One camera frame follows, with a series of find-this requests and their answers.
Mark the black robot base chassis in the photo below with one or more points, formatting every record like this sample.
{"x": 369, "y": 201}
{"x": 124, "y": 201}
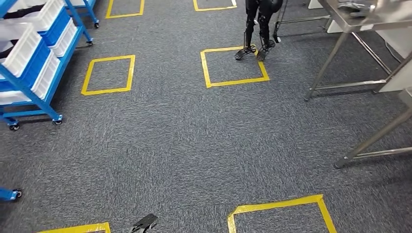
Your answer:
{"x": 145, "y": 222}

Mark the blue metal shelf rack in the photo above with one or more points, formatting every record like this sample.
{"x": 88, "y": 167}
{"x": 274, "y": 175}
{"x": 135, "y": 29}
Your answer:
{"x": 6, "y": 194}
{"x": 32, "y": 96}

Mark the black plastic part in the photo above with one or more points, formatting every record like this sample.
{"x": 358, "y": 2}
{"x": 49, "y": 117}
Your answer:
{"x": 8, "y": 49}
{"x": 22, "y": 11}

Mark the yellow floor tape square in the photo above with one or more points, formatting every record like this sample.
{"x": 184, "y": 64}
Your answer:
{"x": 80, "y": 227}
{"x": 276, "y": 204}
{"x": 87, "y": 74}

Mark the black humanoid robot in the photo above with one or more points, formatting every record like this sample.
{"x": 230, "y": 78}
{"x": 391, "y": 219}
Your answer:
{"x": 264, "y": 19}

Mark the white plastic bin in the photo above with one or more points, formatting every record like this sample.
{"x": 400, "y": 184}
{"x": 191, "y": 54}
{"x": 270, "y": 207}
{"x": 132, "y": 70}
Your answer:
{"x": 48, "y": 77}
{"x": 48, "y": 16}
{"x": 25, "y": 48}
{"x": 66, "y": 37}

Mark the blue plastic bin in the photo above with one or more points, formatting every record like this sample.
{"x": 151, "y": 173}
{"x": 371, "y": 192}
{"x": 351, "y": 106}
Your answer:
{"x": 35, "y": 69}
{"x": 56, "y": 29}

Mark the white cabinet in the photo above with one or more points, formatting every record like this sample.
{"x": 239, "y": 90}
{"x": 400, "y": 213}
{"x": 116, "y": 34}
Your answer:
{"x": 399, "y": 77}

